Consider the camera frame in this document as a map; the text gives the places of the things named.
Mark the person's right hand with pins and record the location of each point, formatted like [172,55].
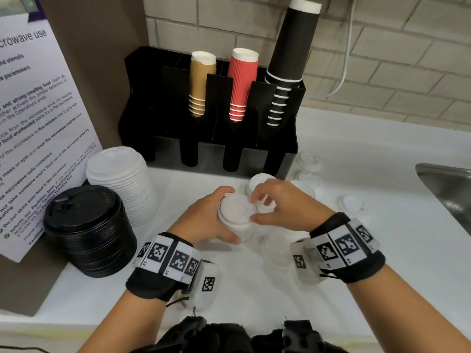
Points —
[298,209]

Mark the person's left hand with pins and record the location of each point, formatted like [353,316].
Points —
[202,220]

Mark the stack of black lids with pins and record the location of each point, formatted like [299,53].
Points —
[88,231]

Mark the black cup holder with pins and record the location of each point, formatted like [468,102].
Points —
[154,106]

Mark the person's left forearm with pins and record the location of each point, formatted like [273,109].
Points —
[121,327]

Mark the person's right forearm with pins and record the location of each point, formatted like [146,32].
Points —
[404,312]

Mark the black left wrist marker band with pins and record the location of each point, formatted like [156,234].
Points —
[147,286]

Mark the black wrist marker band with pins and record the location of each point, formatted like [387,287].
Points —
[147,286]
[364,268]

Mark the black right wrist marker band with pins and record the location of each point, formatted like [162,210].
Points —
[364,268]

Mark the black chest harness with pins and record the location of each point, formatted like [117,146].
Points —
[206,338]

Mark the stack of red paper cups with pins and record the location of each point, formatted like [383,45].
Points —
[243,84]

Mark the stack of gold paper cups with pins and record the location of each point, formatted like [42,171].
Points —
[200,80]

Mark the steel sink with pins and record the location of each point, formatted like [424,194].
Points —
[449,191]

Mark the stack of black paper cups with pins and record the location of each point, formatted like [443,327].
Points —
[292,44]

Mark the microwave safety poster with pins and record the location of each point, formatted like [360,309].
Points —
[36,143]

